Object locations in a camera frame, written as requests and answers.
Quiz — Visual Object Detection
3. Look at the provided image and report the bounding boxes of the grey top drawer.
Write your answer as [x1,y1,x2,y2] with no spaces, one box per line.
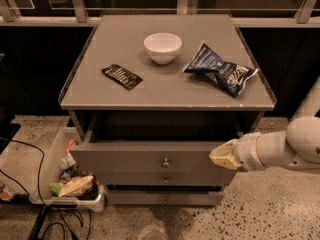
[71,142,228,176]

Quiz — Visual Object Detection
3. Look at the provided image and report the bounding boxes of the grey drawer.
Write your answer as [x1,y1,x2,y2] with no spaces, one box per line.
[106,190,224,206]
[71,142,228,176]
[96,170,234,186]

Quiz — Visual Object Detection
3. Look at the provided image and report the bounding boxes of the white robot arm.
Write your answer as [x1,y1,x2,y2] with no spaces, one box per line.
[209,77,320,174]

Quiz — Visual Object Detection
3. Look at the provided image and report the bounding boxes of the grey drawer cabinet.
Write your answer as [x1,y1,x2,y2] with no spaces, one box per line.
[59,14,276,192]

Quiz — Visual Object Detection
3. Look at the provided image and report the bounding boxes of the grey middle drawer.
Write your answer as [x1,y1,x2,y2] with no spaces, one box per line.
[96,170,234,186]

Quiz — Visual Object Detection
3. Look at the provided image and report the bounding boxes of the grey bottom drawer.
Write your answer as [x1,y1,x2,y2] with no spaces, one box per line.
[106,190,224,206]

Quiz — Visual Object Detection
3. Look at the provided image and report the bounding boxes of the blue chip bag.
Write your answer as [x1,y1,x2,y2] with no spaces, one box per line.
[183,43,259,98]

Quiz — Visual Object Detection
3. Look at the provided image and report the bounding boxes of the black snack packet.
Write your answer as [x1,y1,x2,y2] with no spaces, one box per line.
[101,64,143,91]

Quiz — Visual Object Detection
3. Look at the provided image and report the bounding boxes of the white ceramic bowl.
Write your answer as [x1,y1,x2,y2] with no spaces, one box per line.
[144,33,182,65]

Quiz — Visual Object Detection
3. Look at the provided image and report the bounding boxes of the yellow snack bag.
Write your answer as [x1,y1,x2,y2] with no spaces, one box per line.
[59,175,93,197]

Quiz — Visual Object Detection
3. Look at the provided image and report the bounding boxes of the orange snack wrapper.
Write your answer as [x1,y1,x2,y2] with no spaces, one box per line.
[66,140,78,156]

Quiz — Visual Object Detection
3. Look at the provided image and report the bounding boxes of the white plastic bottle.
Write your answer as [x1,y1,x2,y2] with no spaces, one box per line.
[61,155,76,170]

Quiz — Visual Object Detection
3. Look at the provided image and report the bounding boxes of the metal railing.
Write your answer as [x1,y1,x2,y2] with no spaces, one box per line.
[0,0,320,28]

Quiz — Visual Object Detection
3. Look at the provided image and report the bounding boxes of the green snack wrapper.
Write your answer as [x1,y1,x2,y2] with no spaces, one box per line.
[50,182,63,196]

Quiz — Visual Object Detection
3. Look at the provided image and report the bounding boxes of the clear plastic bin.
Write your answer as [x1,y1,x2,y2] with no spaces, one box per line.
[29,127,105,212]

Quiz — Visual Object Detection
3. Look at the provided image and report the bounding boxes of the red white object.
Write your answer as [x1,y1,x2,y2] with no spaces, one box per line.
[0,183,15,201]

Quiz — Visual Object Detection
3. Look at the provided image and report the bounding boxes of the black cable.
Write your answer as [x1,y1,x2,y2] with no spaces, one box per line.
[0,139,46,205]

